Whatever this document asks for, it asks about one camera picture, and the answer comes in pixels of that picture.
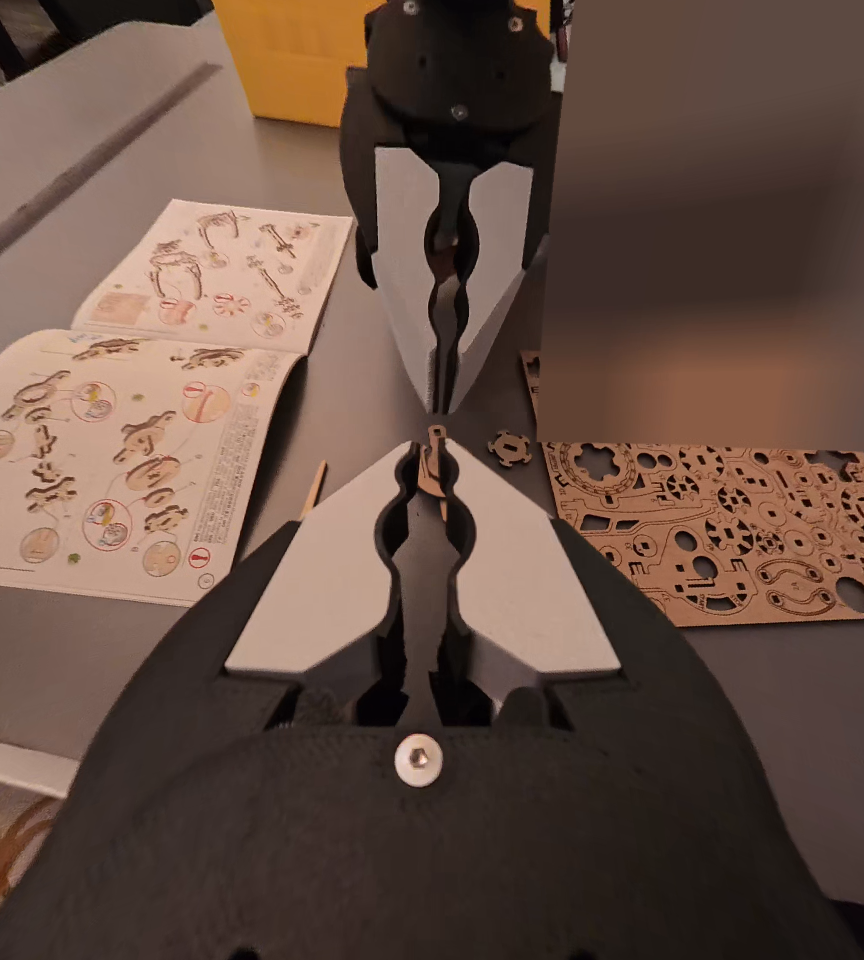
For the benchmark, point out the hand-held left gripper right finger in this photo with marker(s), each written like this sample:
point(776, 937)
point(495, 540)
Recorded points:
point(537, 600)

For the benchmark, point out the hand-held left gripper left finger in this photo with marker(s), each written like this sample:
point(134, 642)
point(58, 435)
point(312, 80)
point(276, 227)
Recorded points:
point(304, 600)

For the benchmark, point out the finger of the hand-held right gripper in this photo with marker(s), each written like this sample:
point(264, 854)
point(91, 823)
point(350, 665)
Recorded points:
point(402, 247)
point(499, 247)

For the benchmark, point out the small wooden model part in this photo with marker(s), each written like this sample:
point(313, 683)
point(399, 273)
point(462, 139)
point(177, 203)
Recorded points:
point(432, 480)

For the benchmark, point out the laser-cut wooden parts sheet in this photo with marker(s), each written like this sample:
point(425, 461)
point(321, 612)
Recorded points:
point(807, 517)

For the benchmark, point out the thin wooden stick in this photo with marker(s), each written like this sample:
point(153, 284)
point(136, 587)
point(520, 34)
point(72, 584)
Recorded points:
point(313, 491)

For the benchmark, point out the small wooden gear piece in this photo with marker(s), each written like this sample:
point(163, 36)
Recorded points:
point(510, 448)

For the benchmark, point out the yellow box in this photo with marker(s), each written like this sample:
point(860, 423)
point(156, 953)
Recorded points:
point(289, 60)

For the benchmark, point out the illustrated instruction booklet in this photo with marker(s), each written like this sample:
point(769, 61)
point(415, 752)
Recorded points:
point(139, 390)

